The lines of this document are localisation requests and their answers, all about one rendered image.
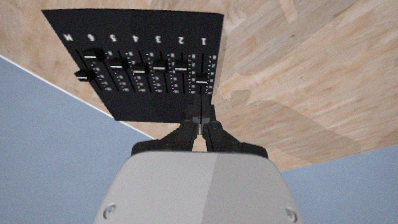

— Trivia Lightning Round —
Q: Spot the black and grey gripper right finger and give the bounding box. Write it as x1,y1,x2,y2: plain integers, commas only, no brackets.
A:
201,94,268,158

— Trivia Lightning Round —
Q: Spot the black lighting desk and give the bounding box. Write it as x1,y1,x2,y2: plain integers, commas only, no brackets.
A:
41,8,224,124

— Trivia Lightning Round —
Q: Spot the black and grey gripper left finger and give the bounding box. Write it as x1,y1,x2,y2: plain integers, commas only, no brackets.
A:
131,93,201,155

